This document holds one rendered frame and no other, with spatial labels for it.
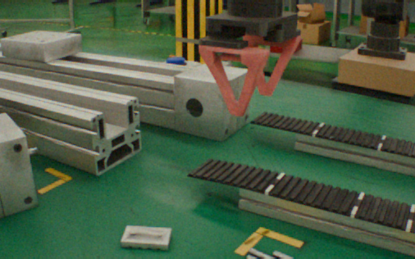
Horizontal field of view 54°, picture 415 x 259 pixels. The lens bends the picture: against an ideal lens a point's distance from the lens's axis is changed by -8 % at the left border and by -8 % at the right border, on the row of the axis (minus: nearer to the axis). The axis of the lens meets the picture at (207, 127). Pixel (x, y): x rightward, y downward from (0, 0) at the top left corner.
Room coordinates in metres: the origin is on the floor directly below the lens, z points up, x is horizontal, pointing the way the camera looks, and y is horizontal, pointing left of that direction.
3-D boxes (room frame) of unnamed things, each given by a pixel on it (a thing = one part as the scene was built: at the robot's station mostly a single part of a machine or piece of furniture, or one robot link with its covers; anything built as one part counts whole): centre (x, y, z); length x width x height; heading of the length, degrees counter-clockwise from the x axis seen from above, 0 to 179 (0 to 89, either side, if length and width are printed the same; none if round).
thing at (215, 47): (0.43, -0.04, 0.95); 0.07 x 0.07 x 0.09; 61
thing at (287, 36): (0.48, -0.06, 0.95); 0.07 x 0.07 x 0.09; 61
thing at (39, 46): (0.93, 0.37, 0.87); 0.16 x 0.11 x 0.07; 59
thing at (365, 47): (1.03, -0.44, 0.88); 0.12 x 0.09 x 0.08; 62
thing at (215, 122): (0.71, -0.02, 0.83); 0.12 x 0.09 x 0.10; 149
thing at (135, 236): (0.38, 0.06, 0.78); 0.05 x 0.03 x 0.01; 86
